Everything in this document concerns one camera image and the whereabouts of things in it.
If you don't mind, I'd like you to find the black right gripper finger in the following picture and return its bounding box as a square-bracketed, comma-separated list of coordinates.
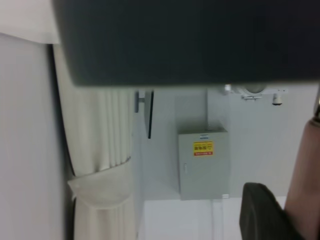
[239, 182, 305, 240]

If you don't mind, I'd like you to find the dark grey ceramic cup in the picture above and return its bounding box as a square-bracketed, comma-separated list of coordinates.
[51, 0, 320, 89]

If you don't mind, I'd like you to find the grey electrical cabinet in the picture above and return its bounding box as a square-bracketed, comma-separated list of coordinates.
[177, 127, 230, 202]

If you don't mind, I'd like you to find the white round device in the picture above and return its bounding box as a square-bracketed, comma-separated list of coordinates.
[240, 84, 268, 102]

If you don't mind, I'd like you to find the cream pleated curtain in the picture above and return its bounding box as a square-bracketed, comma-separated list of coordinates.
[51, 44, 141, 240]

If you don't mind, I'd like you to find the white security camera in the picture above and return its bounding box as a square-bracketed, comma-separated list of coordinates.
[271, 87, 289, 107]

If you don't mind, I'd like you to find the wall-mounted black monitor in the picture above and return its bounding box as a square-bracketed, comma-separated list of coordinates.
[134, 88, 155, 140]

